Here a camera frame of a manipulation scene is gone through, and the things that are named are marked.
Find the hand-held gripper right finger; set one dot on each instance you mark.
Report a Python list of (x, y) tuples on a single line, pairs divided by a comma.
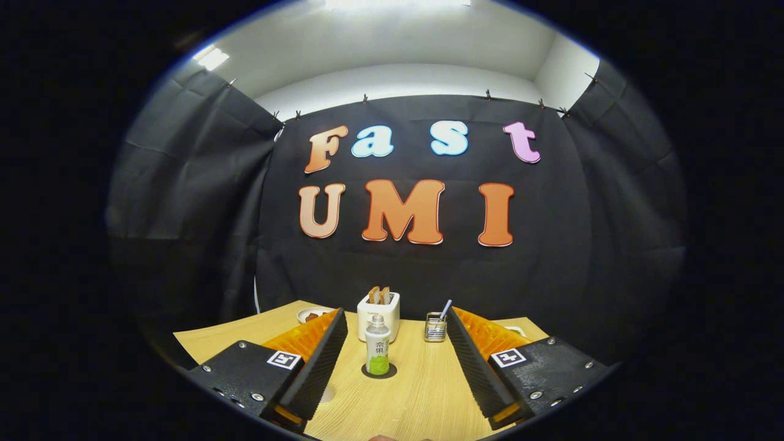
[(471, 361)]

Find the white toaster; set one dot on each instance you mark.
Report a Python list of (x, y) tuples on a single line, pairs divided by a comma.
[(392, 318)]

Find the white cup with blue inside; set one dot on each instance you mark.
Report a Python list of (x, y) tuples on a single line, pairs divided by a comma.
[(326, 394)]

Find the small white divided sauce dish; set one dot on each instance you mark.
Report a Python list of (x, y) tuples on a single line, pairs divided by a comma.
[(516, 331)]

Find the clear juice bottle white label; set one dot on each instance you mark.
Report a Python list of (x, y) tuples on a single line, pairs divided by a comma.
[(378, 349)]

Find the large bright ceiling light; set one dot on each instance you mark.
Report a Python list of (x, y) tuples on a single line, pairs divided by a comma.
[(398, 3)]

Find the small rectangular ceiling light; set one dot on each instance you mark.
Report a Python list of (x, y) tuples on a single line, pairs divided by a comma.
[(211, 58)]

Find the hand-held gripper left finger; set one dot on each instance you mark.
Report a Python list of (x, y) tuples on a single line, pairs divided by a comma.
[(318, 361)]

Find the wooden table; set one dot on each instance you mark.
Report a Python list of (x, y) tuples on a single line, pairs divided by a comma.
[(416, 386)]

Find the small white oval plate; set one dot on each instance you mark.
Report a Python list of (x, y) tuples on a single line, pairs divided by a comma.
[(303, 317)]

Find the black backdrop cloth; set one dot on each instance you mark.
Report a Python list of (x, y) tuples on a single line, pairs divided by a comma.
[(582, 214)]

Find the brown toast slice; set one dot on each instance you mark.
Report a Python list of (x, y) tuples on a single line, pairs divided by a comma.
[(373, 296), (385, 295)]

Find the dark brown round coaster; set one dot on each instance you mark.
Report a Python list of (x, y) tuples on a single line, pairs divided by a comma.
[(392, 370)]

